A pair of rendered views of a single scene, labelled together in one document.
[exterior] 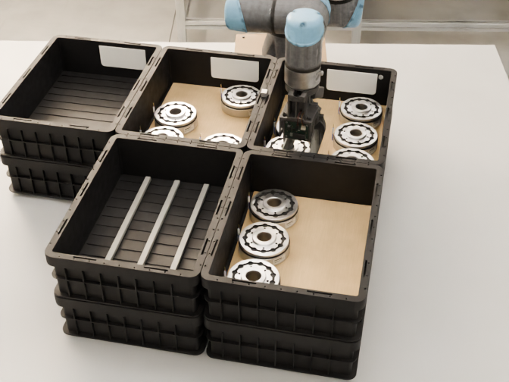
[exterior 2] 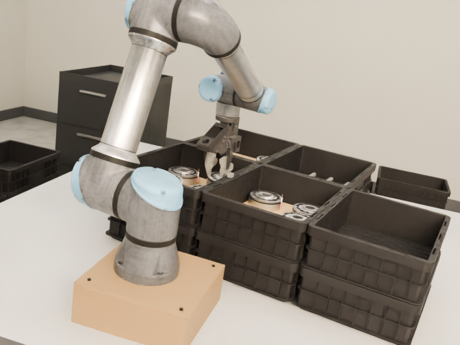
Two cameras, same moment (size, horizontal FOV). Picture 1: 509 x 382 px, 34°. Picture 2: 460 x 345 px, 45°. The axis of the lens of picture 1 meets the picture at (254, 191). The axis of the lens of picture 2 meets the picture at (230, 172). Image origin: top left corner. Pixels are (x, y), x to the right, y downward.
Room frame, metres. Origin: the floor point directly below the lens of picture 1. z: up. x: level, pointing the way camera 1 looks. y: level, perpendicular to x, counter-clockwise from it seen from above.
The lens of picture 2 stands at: (3.18, 0.31, 1.42)
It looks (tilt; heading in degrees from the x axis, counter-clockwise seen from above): 17 degrees down; 192
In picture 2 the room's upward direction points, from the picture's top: 9 degrees clockwise
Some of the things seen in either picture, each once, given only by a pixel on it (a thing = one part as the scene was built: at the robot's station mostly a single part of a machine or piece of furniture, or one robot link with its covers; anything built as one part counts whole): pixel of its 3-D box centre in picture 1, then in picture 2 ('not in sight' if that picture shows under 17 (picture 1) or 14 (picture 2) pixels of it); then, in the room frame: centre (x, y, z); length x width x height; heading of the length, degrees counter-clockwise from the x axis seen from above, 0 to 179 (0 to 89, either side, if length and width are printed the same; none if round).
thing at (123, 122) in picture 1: (201, 96); (278, 193); (1.67, 0.13, 0.92); 0.40 x 0.30 x 0.02; 168
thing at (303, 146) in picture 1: (287, 148); (223, 178); (1.51, -0.08, 0.88); 0.10 x 0.10 x 0.01
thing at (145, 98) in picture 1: (201, 114); (276, 210); (1.67, 0.13, 0.87); 0.40 x 0.30 x 0.11; 168
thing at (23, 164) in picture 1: (89, 136); (370, 278); (1.73, 0.42, 0.76); 0.40 x 0.30 x 0.12; 168
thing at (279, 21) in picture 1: (303, 17); (221, 89); (1.59, -0.10, 1.17); 0.11 x 0.11 x 0.08; 78
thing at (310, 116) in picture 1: (300, 108); (225, 134); (1.48, -0.10, 1.01); 0.09 x 0.08 x 0.12; 162
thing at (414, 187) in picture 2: not in sight; (404, 214); (-0.12, 0.66, 0.37); 0.40 x 0.30 x 0.45; 89
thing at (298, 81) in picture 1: (304, 73); (226, 109); (1.48, -0.10, 1.09); 0.08 x 0.08 x 0.05
